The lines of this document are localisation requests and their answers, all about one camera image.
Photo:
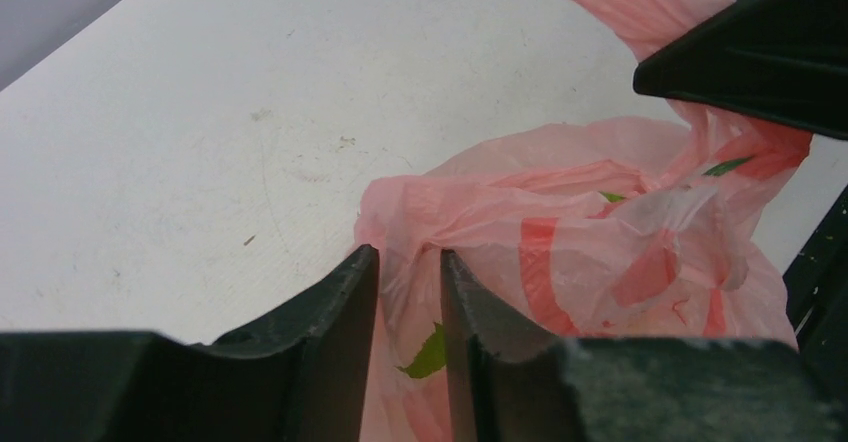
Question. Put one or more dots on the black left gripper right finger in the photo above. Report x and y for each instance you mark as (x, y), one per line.
(509, 379)

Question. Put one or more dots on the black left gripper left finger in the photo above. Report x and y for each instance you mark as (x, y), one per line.
(296, 373)

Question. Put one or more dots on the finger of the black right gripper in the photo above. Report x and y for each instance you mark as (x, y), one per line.
(783, 61)
(816, 282)

